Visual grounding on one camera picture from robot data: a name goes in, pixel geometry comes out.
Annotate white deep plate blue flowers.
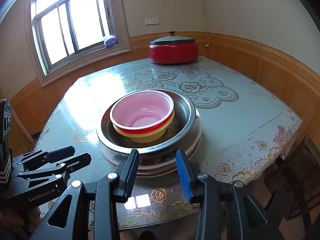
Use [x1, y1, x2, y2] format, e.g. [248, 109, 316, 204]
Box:
[97, 111, 202, 177]

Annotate yellow plastic bowl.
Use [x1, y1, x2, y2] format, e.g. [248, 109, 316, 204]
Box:
[113, 112, 175, 144]

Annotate stainless steel bowl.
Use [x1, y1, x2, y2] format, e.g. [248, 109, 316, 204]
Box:
[97, 89, 196, 148]

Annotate red plastic bowl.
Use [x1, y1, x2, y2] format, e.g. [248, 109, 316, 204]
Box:
[110, 90, 174, 134]

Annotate purple-rimmed floral plate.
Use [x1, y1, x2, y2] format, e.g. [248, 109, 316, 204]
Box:
[98, 138, 201, 177]

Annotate wooden chair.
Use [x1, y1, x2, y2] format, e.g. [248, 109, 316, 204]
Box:
[264, 135, 319, 232]

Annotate purple cloth on windowsill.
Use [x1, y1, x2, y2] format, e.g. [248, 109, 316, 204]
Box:
[103, 35, 118, 48]

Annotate red electric cooking pot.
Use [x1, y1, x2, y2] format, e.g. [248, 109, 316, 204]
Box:
[149, 31, 199, 64]

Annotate window with metal frame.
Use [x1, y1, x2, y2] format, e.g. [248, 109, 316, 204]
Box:
[25, 0, 132, 86]

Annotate white wall socket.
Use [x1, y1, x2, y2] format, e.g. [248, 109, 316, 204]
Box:
[144, 17, 159, 25]

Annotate white power cable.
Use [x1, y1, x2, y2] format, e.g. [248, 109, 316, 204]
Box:
[199, 0, 210, 49]

